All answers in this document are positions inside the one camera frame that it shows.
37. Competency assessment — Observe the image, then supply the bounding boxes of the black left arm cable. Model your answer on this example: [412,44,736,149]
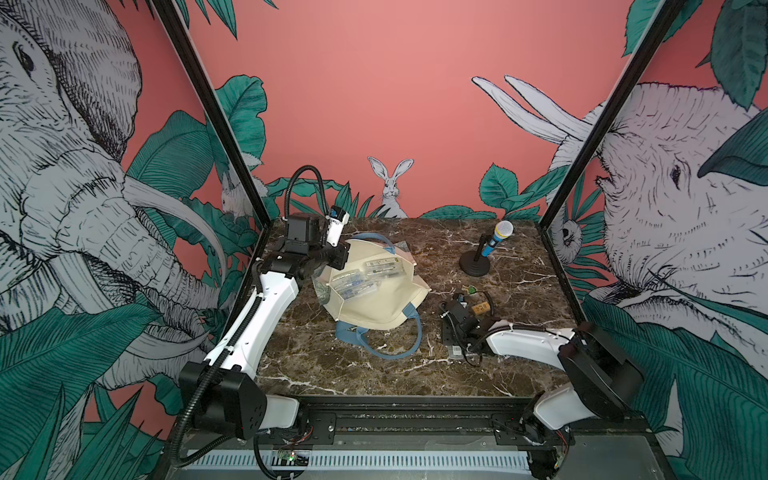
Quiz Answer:
[283,165,330,220]

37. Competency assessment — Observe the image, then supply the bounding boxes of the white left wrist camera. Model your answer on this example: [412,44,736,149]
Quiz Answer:
[325,205,350,247]

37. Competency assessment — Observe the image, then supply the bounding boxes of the clear compass set case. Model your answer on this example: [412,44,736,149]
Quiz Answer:
[330,270,379,300]

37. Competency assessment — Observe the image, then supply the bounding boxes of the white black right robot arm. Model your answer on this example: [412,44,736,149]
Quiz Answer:
[440,295,645,444]

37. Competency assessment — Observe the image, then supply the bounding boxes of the black right frame post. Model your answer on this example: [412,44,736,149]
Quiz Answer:
[538,0,686,230]

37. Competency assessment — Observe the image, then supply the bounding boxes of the small wooden block toy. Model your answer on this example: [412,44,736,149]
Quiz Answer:
[472,302,492,315]

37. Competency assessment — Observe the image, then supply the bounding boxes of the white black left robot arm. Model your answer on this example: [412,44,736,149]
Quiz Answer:
[176,207,349,440]

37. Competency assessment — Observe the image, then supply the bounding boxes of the cream canvas tote bag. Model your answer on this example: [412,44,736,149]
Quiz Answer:
[313,232,431,360]

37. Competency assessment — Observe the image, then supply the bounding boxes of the black frame post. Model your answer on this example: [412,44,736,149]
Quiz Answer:
[151,0,272,230]
[538,0,686,230]

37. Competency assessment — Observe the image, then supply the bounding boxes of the blue toy microphone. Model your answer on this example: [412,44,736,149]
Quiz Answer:
[481,220,514,257]

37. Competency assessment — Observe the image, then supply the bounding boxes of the black left frame post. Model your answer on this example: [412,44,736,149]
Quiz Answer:
[151,0,272,230]

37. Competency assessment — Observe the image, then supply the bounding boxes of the white ventilation grille strip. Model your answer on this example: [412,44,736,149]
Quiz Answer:
[182,449,534,474]

